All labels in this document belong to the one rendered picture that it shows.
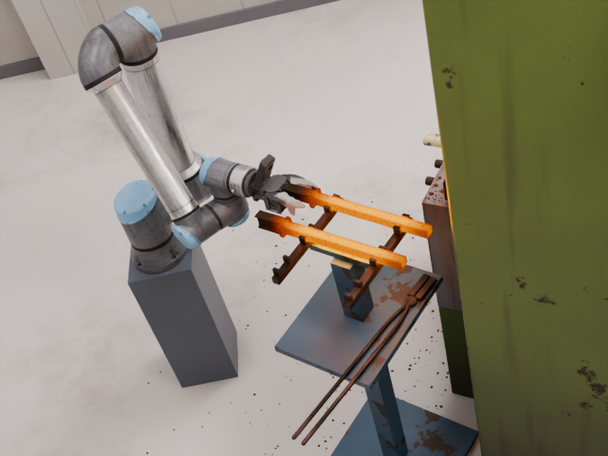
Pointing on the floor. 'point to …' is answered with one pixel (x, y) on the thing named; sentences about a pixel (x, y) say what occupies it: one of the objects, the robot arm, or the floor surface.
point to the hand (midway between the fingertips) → (308, 194)
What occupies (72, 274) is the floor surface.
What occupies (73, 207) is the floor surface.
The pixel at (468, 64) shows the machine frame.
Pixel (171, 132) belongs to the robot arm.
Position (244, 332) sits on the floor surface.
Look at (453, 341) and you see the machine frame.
